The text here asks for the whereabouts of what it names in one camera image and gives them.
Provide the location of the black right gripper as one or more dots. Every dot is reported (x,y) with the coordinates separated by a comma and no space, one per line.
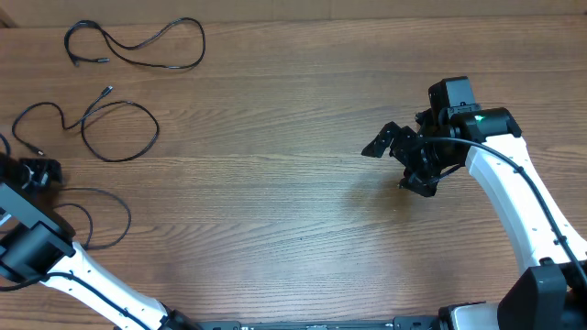
(426,183)

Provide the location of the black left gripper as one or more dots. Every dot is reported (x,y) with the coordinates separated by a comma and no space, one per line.
(43,168)

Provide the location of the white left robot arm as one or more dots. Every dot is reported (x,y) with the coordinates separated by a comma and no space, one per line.
(39,249)

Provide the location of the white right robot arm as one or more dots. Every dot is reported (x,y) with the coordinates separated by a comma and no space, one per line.
(456,132)

